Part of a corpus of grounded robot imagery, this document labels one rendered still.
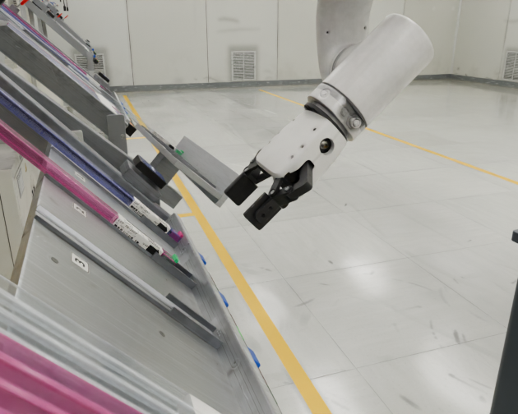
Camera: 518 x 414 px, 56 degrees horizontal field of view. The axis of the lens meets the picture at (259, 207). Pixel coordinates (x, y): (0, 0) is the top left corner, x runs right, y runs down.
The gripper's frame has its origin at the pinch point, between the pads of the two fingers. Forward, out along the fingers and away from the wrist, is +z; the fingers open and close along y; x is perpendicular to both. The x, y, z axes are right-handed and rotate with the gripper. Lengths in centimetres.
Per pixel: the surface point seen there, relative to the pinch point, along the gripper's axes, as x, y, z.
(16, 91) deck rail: 28.8, 7.9, 9.3
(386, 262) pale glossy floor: -123, 108, -22
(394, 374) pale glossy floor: -96, 43, 7
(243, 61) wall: -180, 748, -147
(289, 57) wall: -233, 749, -210
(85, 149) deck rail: 18.3, 7.9, 9.4
